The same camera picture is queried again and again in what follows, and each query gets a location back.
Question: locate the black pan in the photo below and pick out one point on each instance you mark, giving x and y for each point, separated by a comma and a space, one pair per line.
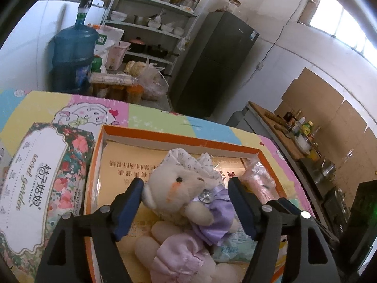
157, 51

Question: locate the metal kettle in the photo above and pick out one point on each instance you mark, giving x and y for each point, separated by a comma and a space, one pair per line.
327, 169

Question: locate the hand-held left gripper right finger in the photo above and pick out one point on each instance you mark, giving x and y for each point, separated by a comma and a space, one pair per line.
242, 209

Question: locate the white sack green label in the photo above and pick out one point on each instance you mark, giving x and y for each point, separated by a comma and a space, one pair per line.
107, 44

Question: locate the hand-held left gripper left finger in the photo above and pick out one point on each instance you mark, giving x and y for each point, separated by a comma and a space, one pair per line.
129, 209

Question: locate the colourful printed blanket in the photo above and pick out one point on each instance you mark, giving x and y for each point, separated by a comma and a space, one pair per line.
153, 118

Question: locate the stack of white bowls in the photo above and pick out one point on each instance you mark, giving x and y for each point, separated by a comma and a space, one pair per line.
118, 16

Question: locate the cardboard sheets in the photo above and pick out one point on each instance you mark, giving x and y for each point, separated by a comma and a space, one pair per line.
338, 103

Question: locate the pink plastic basket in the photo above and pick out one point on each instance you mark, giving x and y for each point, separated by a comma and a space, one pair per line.
117, 56

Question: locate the black pot red lid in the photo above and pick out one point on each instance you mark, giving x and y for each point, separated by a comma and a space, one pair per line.
137, 44

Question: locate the white bowl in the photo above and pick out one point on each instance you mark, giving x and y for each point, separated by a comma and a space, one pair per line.
303, 144

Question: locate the orange cardboard box tray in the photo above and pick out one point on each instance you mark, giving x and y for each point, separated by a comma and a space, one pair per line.
123, 165

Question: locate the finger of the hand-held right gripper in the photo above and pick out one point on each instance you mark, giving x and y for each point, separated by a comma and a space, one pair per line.
290, 207

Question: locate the plush bear purple dress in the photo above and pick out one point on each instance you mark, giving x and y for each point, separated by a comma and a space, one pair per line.
173, 182

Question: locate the group of condiment bottles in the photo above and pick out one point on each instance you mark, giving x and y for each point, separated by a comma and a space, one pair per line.
300, 123

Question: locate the black gas stove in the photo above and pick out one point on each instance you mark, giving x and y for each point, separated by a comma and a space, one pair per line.
335, 209

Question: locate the plush bear pink dress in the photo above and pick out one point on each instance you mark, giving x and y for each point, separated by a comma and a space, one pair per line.
176, 255

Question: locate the clear plastic packet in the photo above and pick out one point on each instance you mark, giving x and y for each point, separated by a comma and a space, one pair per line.
259, 177

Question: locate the white metal shelf rack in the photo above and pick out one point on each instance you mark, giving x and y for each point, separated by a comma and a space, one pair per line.
165, 6

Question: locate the clear plastic bag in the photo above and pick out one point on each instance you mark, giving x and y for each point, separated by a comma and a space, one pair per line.
153, 82

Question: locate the blue water jug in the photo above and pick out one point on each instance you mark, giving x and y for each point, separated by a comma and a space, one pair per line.
73, 56

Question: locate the wrapped flat food pack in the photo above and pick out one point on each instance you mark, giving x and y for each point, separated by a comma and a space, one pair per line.
113, 78

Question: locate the kitchen counter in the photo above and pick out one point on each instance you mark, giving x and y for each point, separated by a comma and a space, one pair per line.
279, 129

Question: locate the dark grey refrigerator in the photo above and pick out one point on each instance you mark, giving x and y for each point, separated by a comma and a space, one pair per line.
215, 67

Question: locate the high wall window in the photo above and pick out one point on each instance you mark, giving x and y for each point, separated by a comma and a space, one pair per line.
338, 17

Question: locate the orange filled jars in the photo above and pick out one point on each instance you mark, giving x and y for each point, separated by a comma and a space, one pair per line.
117, 93

